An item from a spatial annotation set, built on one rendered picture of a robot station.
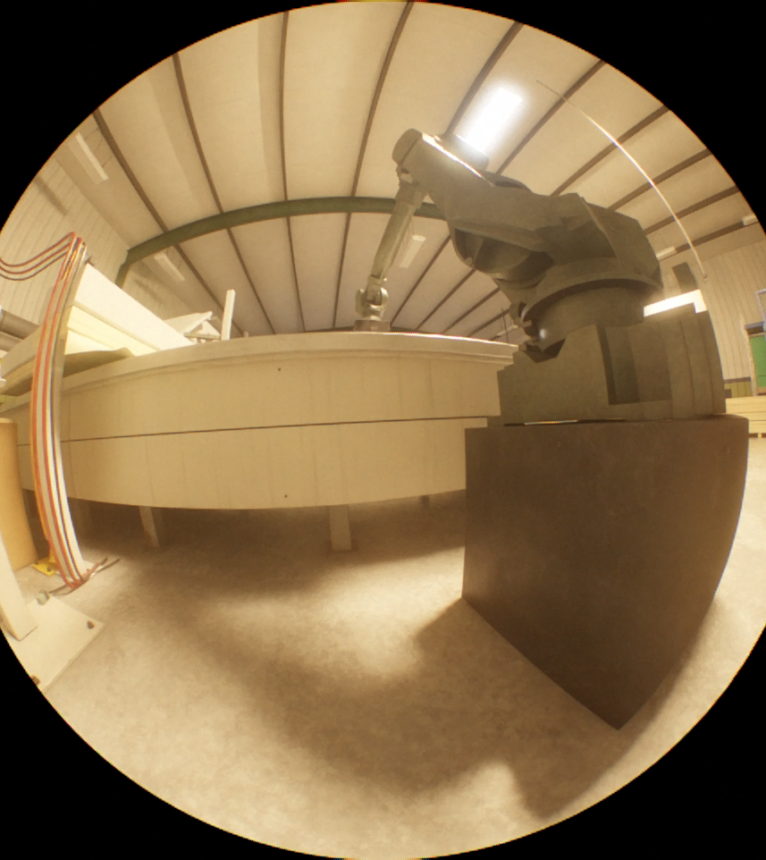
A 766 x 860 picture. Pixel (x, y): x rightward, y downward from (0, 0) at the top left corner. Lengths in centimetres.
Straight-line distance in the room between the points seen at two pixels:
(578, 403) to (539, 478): 15
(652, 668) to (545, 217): 71
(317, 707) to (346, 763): 14
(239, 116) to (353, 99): 187
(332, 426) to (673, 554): 89
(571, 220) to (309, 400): 85
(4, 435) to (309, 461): 150
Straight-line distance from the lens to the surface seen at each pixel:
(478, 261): 80
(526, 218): 53
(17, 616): 106
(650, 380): 48
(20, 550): 165
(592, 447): 41
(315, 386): 87
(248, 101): 560
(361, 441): 87
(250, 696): 64
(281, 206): 658
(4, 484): 159
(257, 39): 540
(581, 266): 63
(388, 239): 169
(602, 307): 59
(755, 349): 952
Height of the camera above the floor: 51
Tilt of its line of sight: level
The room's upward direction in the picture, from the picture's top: 3 degrees counter-clockwise
